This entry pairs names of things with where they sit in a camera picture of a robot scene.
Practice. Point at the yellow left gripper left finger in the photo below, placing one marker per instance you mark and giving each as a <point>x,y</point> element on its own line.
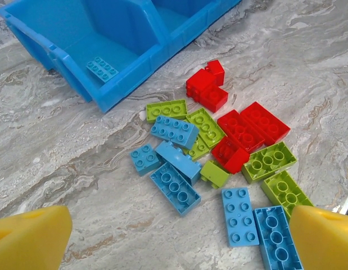
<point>27,239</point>

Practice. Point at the blue plastic bin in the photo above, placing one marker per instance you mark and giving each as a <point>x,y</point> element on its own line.
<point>78,47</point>
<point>190,25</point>

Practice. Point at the red 2x4 lego brick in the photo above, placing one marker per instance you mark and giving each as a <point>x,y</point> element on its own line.
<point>265,121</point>
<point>239,132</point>

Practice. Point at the red 2x2 lego brick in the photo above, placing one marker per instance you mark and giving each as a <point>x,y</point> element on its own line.
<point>230,157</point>
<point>200,81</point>
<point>217,70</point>
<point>214,97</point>

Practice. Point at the green 2x2 lego brick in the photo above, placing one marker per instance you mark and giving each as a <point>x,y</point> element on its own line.
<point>214,174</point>

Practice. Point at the blue 2x4 lego brick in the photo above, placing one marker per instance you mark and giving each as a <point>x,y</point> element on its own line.
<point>175,191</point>
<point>173,130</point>
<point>179,163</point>
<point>239,216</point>
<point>275,242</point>
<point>102,69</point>

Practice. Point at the blue 2x2 lego brick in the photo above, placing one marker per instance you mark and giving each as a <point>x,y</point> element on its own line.
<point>144,159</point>

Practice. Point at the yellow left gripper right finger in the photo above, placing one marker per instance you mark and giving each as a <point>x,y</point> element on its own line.
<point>325,242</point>

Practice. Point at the green 2x4 lego brick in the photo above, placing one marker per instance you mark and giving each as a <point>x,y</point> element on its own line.
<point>165,109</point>
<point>197,149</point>
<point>204,126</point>
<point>286,194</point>
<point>267,163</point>

